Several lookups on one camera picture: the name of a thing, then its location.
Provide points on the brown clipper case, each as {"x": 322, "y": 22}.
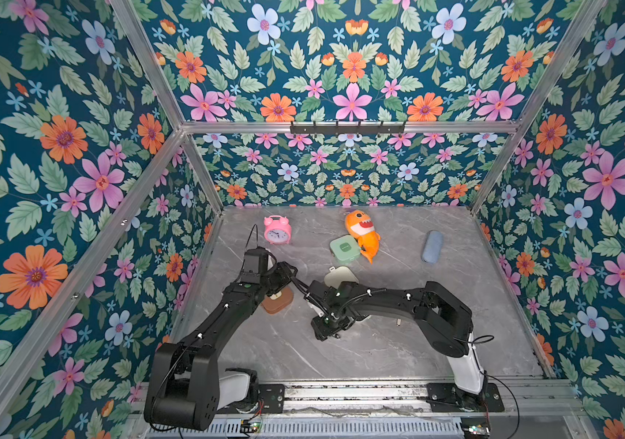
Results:
{"x": 279, "y": 301}

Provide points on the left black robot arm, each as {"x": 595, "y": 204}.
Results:
{"x": 184, "y": 389}

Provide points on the pink alarm clock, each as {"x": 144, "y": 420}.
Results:
{"x": 277, "y": 230}

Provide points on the cream clipper case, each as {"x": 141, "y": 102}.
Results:
{"x": 338, "y": 275}

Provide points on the black wall hook rail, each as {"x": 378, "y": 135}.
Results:
{"x": 347, "y": 128}

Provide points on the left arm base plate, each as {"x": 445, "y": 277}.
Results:
{"x": 270, "y": 399}

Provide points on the green clipper case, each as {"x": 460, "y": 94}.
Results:
{"x": 345, "y": 249}

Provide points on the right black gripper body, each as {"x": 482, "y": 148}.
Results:
{"x": 323, "y": 316}

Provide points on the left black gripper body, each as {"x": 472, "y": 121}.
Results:
{"x": 277, "y": 278}

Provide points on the blue closed case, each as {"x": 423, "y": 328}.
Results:
{"x": 431, "y": 251}

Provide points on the white vented cable duct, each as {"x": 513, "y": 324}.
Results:
{"x": 323, "y": 428}

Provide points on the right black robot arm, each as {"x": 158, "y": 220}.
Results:
{"x": 443, "y": 319}

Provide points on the orange shark plush toy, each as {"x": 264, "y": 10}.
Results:
{"x": 361, "y": 227}

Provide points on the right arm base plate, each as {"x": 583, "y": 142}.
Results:
{"x": 447, "y": 398}

